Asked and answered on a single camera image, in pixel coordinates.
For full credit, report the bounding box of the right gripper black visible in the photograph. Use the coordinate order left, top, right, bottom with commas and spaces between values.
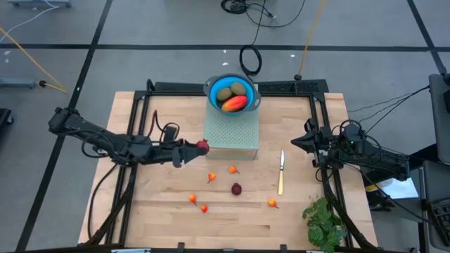
290, 117, 344, 169

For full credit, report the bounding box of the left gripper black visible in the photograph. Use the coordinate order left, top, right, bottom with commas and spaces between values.
149, 138, 208, 169

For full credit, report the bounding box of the red yellow mango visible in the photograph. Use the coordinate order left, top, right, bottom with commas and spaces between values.
221, 94, 249, 113

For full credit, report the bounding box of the brown kiwi fruit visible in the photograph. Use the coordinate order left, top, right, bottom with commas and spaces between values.
230, 82, 248, 96
216, 86, 233, 103

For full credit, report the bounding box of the blue collapsible colander bowl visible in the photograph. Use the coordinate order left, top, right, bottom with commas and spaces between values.
202, 72, 262, 117

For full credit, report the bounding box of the green artificial plant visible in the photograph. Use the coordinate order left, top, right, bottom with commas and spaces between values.
302, 196, 349, 253

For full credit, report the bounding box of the glossy white panel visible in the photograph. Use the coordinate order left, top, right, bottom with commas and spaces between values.
367, 174, 421, 200

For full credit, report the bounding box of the black keyboard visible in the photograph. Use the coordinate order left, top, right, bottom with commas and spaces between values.
429, 198, 450, 240

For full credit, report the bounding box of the grey floor bar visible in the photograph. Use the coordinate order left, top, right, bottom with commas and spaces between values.
0, 77, 38, 89

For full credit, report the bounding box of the black floor object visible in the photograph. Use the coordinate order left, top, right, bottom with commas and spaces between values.
0, 108, 15, 127

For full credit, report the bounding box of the grey cart base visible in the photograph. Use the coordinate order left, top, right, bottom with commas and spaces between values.
7, 0, 73, 8

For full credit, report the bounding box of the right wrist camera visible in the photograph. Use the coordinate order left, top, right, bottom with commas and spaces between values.
342, 123, 362, 143

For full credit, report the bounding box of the knife with cream handle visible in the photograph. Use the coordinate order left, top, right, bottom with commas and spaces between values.
277, 148, 286, 196

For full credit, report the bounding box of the black aluminium frame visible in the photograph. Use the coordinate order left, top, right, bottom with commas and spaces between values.
79, 79, 379, 253

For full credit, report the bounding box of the black coiled floor cable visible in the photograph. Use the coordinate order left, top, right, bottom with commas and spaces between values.
238, 0, 269, 77

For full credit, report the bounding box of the yellow hanging cable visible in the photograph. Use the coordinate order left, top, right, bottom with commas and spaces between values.
297, 0, 326, 81

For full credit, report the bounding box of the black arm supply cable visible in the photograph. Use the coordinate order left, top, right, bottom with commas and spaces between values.
86, 163, 120, 243

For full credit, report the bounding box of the black cable bundle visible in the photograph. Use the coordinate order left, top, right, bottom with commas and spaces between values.
220, 0, 306, 29

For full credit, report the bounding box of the yellow floor cable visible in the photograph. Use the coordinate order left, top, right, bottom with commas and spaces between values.
0, 27, 68, 94

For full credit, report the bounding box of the white floor cable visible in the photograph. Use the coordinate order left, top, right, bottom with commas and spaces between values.
0, 0, 59, 34

